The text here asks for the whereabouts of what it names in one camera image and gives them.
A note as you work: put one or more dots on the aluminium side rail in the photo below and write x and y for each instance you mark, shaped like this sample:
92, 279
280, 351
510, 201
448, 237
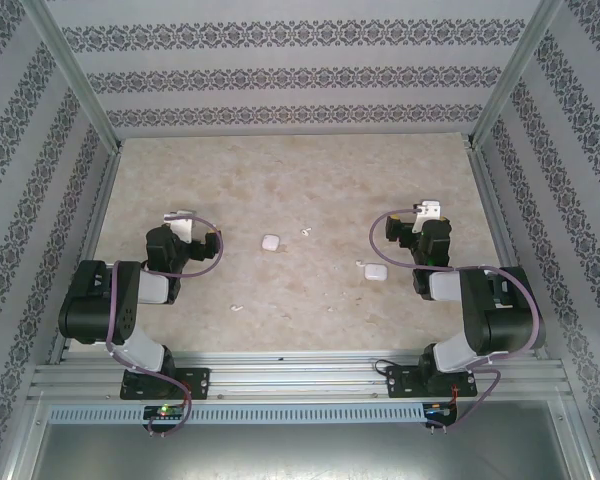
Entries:
492, 200
96, 220

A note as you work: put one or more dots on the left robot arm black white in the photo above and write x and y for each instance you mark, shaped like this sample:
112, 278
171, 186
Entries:
87, 300

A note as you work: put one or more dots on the aluminium frame post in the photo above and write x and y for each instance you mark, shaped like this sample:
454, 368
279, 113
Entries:
513, 75
80, 75

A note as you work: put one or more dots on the grey sheet metal tray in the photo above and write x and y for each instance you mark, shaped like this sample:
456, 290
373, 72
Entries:
300, 455

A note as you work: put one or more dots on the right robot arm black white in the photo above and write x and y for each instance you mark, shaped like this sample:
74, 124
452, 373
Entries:
505, 320

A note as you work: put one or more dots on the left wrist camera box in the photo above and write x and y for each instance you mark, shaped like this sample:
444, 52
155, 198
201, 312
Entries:
180, 225

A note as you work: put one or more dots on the wide aluminium base rail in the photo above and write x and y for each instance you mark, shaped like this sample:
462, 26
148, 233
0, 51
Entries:
300, 375

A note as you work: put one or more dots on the white earbud charging case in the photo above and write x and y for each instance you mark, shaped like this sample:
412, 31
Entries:
270, 243
375, 271

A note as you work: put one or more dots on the small circuit board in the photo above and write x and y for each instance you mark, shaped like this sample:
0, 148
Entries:
162, 411
437, 411

